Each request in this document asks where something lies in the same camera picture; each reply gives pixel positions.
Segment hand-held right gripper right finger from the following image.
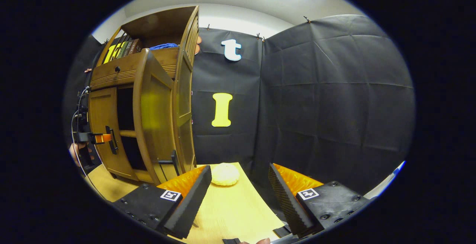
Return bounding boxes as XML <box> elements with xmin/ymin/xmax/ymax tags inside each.
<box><xmin>268</xmin><ymin>163</ymin><xmax>370</xmax><ymax>238</ymax></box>

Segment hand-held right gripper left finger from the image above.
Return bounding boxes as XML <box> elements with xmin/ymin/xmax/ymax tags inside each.
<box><xmin>112</xmin><ymin>165</ymin><xmax>212</xmax><ymax>240</ymax></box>

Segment black door handle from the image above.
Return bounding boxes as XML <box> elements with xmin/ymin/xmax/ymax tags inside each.
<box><xmin>158</xmin><ymin>150</ymin><xmax>181</xmax><ymax>177</ymax></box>
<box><xmin>105</xmin><ymin>126</ymin><xmax>119</xmax><ymax>154</ymax></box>

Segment wooden shoe cabinet door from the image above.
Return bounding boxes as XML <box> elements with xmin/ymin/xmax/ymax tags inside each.
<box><xmin>133</xmin><ymin>48</ymin><xmax>181</xmax><ymax>185</ymax></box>
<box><xmin>88</xmin><ymin>87</ymin><xmax>136</xmax><ymax>181</ymax></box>

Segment wooden double-door shoe cabinet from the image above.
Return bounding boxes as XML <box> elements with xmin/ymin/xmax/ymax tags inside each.
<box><xmin>87</xmin><ymin>5</ymin><xmax>200</xmax><ymax>186</ymax></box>

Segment wooden cabinet drawer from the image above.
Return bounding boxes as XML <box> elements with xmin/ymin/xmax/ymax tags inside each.
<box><xmin>89</xmin><ymin>47</ymin><xmax>180</xmax><ymax>91</ymax></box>

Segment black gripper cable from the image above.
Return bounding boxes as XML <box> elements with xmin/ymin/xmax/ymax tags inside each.
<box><xmin>71</xmin><ymin>86</ymin><xmax>91</xmax><ymax>177</ymax></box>

